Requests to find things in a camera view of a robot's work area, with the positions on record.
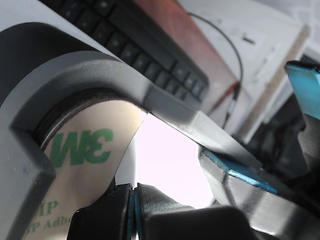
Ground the thin black wire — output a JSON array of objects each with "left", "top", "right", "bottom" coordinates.
[{"left": 187, "top": 12, "right": 245, "bottom": 126}]

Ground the grey fixture with round legs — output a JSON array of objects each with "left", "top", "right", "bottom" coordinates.
[{"left": 0, "top": 21, "right": 264, "bottom": 240}]

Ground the black keyboard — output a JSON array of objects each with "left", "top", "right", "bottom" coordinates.
[{"left": 41, "top": 0, "right": 210, "bottom": 104}]

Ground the holder gripper black body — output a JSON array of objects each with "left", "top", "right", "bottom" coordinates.
[{"left": 249, "top": 94, "right": 309, "bottom": 181}]

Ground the holder gripper blue-padded finger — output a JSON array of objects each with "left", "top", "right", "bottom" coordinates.
[
  {"left": 198, "top": 146, "right": 320, "bottom": 240},
  {"left": 284, "top": 59, "right": 320, "bottom": 176}
]

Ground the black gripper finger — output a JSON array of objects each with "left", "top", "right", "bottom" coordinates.
[
  {"left": 134, "top": 182, "right": 254, "bottom": 240},
  {"left": 65, "top": 184, "right": 134, "bottom": 240}
]

